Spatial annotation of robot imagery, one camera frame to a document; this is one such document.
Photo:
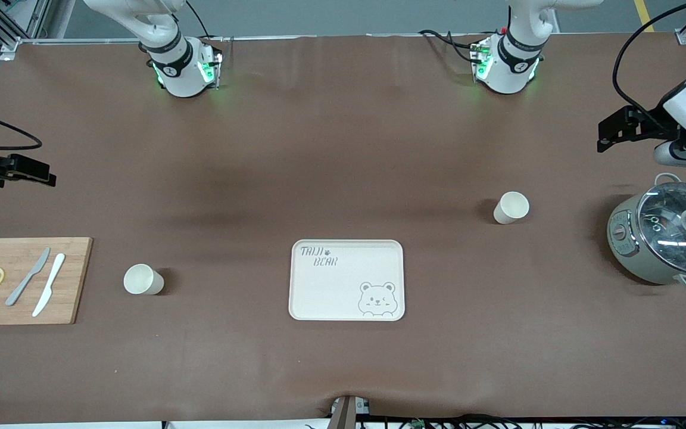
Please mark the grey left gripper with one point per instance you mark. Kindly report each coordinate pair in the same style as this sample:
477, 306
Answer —
654, 120

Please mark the white plastic cup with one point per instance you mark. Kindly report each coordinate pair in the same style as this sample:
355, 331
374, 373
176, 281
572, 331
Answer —
513, 207
140, 280

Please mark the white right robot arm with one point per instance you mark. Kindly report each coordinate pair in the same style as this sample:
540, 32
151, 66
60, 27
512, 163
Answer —
182, 80

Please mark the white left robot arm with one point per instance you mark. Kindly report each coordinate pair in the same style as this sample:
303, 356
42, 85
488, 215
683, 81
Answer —
513, 74

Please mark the beige bear print tray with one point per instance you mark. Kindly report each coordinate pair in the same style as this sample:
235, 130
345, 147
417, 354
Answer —
331, 292

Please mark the glass pot lid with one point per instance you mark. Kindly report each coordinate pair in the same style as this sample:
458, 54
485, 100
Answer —
664, 238

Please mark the grey plastic knife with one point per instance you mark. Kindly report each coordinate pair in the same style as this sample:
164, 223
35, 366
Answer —
28, 277

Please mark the wooden cutting board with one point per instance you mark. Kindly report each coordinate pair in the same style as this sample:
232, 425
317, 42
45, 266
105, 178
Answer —
78, 268

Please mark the white plastic knife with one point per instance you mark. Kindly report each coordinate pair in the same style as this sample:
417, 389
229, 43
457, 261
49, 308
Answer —
49, 285

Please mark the grey electric cooking pot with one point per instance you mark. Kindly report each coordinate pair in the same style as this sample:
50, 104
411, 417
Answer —
629, 262

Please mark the brown table cover mat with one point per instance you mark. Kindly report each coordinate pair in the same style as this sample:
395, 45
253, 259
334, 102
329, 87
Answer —
343, 149

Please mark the aluminium frame profile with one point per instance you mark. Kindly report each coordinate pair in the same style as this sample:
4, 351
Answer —
6, 33

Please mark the aluminium camera post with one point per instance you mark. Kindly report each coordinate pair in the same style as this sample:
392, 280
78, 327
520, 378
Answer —
346, 414

